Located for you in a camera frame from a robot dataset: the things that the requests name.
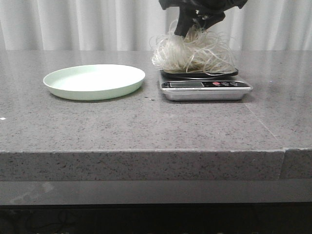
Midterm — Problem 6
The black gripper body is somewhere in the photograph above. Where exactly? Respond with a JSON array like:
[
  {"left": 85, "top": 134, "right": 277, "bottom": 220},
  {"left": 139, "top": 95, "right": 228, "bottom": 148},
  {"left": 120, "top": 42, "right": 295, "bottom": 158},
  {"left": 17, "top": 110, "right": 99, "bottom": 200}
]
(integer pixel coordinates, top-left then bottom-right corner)
[{"left": 159, "top": 0, "right": 247, "bottom": 12}]

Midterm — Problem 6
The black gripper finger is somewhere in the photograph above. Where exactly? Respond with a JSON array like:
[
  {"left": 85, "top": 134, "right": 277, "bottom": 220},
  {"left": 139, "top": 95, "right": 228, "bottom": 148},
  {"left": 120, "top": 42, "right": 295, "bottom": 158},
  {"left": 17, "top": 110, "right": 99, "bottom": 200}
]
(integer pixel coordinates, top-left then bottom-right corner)
[
  {"left": 174, "top": 6, "right": 196, "bottom": 37},
  {"left": 197, "top": 11, "right": 225, "bottom": 30}
]

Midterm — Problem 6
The white vermicelli noodle bundle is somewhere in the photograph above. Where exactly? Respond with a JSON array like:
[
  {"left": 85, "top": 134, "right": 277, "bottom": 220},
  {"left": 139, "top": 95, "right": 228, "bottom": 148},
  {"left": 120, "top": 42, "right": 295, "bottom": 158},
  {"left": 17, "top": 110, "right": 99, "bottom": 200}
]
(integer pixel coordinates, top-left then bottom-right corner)
[{"left": 151, "top": 20, "right": 237, "bottom": 76}]

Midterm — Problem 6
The black silver kitchen scale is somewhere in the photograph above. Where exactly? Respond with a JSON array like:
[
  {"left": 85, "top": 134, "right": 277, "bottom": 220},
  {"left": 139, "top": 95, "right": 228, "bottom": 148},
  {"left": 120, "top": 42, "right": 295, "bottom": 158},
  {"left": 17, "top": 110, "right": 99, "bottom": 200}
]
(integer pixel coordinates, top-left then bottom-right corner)
[{"left": 159, "top": 69, "right": 253, "bottom": 101}]

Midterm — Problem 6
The light green round plate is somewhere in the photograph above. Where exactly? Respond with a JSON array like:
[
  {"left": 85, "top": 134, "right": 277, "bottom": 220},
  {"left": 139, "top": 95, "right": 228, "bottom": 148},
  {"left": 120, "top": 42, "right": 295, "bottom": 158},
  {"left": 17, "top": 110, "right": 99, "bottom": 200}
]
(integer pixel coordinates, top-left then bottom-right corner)
[{"left": 43, "top": 64, "right": 145, "bottom": 101}]

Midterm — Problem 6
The white pleated curtain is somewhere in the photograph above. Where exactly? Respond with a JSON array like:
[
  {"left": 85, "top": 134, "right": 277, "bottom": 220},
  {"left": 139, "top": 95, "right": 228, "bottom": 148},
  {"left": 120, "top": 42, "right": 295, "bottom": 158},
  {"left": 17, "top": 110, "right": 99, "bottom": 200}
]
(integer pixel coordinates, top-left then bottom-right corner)
[{"left": 0, "top": 0, "right": 312, "bottom": 51}]

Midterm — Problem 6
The dark glass cabinet front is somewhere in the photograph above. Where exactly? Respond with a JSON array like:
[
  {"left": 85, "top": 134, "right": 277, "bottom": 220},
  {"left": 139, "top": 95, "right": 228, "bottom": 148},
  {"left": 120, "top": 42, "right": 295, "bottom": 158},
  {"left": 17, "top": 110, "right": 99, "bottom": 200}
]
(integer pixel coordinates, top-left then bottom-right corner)
[{"left": 0, "top": 179, "right": 312, "bottom": 234}]

